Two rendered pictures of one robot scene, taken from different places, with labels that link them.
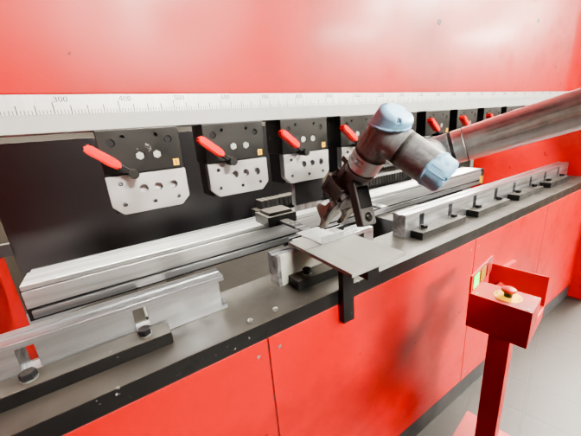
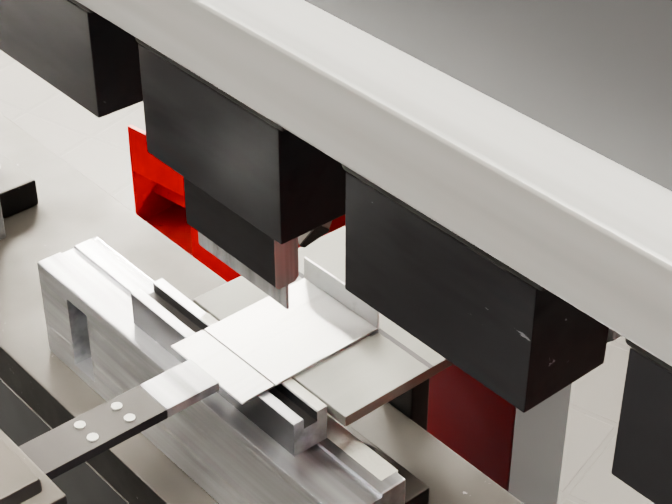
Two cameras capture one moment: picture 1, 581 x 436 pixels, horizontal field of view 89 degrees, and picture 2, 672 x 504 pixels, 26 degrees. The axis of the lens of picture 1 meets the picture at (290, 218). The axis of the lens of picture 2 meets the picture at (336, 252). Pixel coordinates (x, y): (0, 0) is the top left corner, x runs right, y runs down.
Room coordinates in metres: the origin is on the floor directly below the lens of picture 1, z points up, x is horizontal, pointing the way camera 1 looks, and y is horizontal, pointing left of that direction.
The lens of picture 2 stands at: (0.93, 0.76, 1.68)
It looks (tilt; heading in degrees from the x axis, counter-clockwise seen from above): 35 degrees down; 261
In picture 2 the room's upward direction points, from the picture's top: straight up
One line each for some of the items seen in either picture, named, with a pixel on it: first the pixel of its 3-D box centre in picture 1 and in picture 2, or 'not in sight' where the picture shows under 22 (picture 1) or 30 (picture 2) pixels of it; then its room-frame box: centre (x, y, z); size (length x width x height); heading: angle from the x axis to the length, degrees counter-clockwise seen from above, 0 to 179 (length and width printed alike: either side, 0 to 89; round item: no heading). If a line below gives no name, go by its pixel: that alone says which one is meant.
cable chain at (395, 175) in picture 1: (379, 178); not in sight; (1.60, -0.51, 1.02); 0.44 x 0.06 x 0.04; 121
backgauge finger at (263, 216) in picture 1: (285, 219); (47, 445); (1.01, 0.02, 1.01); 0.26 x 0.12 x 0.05; 31
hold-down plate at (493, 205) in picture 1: (488, 207); not in sight; (1.33, -0.95, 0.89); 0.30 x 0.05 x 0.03; 121
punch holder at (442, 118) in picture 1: (427, 134); not in sight; (1.16, -0.55, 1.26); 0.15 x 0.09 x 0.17; 121
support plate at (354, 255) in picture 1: (341, 248); (397, 290); (0.74, -0.13, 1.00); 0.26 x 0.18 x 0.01; 31
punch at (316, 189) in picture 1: (307, 193); (239, 219); (0.86, -0.06, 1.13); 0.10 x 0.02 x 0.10; 121
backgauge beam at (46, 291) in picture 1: (341, 210); not in sight; (1.33, -0.25, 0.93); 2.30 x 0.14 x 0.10; 121
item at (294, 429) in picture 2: (316, 235); (224, 362); (0.88, -0.08, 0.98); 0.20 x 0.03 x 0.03; 121
